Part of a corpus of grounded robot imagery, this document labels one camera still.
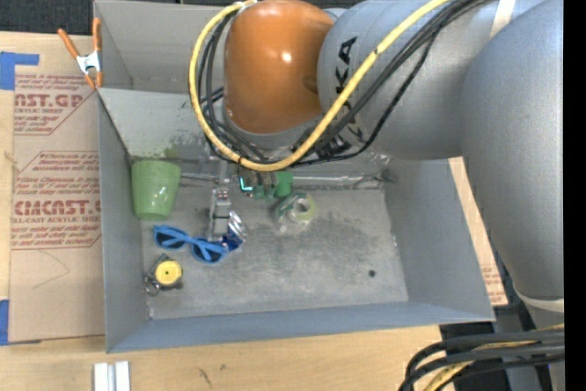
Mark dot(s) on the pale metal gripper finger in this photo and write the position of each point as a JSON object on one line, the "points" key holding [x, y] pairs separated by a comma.
{"points": [[220, 217], [236, 225]]}

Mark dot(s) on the blue sunglasses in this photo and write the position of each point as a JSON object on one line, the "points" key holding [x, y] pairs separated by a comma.
{"points": [[174, 239]]}

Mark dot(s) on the clear green tape roll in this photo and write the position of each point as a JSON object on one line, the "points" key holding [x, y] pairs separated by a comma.
{"points": [[304, 210]]}

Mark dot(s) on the green cup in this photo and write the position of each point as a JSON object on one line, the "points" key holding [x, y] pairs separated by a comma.
{"points": [[155, 190]]}

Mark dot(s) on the yellow and black tape measure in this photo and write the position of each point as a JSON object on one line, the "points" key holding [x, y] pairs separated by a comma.
{"points": [[167, 274]]}

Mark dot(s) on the grey metal bin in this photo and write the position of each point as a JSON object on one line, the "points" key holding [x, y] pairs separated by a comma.
{"points": [[320, 261]]}

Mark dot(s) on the brown cardboard board red print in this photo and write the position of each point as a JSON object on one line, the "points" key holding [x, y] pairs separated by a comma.
{"points": [[55, 288]]}

